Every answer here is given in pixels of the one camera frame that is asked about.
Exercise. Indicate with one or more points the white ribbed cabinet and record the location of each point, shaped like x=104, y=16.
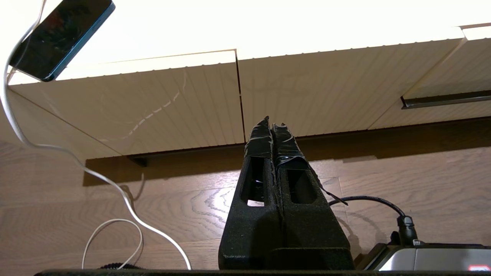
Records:
x=172, y=103

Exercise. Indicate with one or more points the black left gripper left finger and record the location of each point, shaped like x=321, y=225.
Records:
x=249, y=230

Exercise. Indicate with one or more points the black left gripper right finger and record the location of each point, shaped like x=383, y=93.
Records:
x=310, y=230

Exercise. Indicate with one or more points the cream ribbed drawer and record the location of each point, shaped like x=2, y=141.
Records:
x=452, y=76

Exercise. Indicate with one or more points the black smartphone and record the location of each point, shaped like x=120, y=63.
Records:
x=59, y=36

